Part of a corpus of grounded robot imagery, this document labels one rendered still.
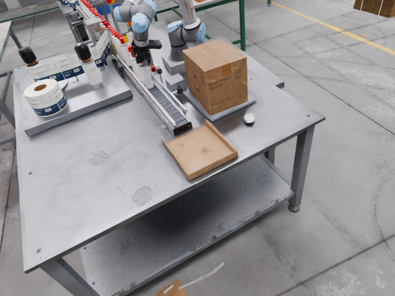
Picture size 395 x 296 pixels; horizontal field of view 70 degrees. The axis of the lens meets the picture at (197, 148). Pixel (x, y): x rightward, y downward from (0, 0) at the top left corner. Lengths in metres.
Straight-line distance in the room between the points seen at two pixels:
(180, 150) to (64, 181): 0.58
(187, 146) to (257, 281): 0.95
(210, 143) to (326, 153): 1.39
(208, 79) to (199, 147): 0.34
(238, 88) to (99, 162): 0.83
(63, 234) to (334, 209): 1.72
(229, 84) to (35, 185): 1.09
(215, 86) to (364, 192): 1.42
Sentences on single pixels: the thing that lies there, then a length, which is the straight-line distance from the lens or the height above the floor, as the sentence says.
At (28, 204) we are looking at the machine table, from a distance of 1.53.
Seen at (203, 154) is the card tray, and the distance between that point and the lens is 1.37.
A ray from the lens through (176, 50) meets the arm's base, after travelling 2.10.
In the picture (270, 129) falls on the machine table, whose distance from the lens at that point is 1.49.
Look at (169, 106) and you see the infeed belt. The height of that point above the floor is 0.88.
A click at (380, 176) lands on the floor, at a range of 2.54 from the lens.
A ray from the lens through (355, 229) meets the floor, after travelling 2.19.
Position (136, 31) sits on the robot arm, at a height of 1.32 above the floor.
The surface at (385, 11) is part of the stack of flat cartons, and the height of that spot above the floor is 0.07.
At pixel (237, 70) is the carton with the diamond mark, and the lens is 1.52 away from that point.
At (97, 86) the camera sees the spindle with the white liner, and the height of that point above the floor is 0.90.
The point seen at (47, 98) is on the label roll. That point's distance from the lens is 1.91.
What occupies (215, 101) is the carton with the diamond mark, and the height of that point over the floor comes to 0.93.
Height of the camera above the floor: 1.79
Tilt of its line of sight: 43 degrees down
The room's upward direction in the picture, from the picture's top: 11 degrees counter-clockwise
